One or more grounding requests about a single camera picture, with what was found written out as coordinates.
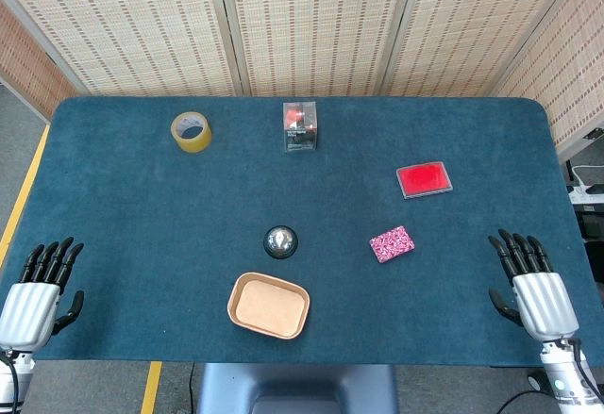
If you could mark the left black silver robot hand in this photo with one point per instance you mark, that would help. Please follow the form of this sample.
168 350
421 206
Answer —
28 312

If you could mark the pink patterned card pack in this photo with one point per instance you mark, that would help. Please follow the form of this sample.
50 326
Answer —
391 244

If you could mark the blue felt table cover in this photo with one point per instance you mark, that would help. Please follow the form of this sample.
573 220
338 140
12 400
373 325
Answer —
165 206

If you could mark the white power strip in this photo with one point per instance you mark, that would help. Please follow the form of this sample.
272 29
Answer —
587 192

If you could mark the red stamp pad case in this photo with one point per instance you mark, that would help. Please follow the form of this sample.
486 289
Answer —
424 179

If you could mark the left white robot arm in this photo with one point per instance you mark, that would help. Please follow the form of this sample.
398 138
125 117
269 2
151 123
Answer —
23 371

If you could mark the black box on shelf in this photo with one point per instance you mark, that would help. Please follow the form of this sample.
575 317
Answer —
593 225

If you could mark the orange woven screen panel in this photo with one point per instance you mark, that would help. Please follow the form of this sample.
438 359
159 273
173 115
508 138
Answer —
28 70

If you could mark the tan paper tray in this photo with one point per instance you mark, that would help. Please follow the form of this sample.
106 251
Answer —
269 305

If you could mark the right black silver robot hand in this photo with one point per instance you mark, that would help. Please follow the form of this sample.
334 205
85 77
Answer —
545 305

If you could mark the woven bamboo screen panel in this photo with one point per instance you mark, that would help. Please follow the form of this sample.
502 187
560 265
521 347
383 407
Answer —
472 27
321 27
132 27
566 70

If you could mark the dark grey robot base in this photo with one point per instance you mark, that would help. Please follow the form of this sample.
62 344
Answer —
292 388

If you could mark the clear plastic box red black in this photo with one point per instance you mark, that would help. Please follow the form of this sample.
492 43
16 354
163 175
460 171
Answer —
299 126

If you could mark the chrome black call bell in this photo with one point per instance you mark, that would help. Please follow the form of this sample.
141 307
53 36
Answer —
280 242

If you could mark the yellowish packing tape roll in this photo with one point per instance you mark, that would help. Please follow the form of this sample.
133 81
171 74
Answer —
193 143

